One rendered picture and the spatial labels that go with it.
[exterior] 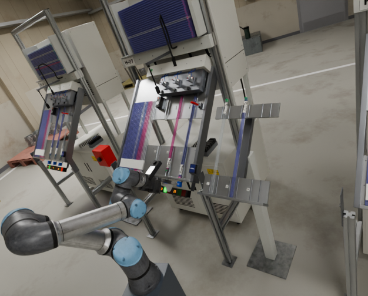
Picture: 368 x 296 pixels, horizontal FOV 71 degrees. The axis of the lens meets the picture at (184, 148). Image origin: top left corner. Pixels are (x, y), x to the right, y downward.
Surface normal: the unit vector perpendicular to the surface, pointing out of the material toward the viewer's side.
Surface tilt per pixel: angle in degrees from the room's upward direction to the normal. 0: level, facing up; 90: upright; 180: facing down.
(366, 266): 0
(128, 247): 7
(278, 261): 0
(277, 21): 90
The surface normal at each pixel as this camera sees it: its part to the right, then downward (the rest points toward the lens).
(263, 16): -0.25, 0.53
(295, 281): -0.32, -0.83
